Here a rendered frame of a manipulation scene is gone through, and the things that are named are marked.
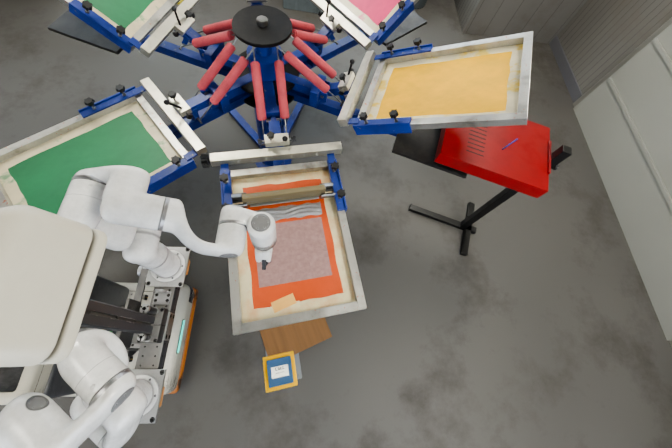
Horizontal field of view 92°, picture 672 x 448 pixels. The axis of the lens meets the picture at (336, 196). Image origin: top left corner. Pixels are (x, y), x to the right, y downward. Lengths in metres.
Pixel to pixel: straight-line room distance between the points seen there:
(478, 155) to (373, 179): 1.22
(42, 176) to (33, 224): 1.49
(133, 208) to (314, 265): 0.93
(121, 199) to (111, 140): 1.22
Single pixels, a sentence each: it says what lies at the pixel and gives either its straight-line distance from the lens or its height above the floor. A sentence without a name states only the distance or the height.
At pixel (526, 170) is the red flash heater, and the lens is 2.06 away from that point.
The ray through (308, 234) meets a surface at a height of 0.96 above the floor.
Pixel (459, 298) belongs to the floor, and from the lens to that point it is 2.84.
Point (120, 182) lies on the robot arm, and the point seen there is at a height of 1.78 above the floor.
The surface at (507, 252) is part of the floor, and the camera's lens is 3.17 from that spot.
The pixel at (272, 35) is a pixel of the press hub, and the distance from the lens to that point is 1.88.
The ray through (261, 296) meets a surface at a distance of 1.56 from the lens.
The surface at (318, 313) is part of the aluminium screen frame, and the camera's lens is 1.51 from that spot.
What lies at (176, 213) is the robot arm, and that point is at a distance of 0.87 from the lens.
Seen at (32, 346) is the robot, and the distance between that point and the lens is 0.62.
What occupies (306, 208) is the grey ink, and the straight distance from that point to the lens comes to 1.66.
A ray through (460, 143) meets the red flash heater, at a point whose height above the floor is 1.11.
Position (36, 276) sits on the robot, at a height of 1.99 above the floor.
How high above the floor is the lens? 2.49
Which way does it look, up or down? 63 degrees down
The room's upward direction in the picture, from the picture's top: 17 degrees clockwise
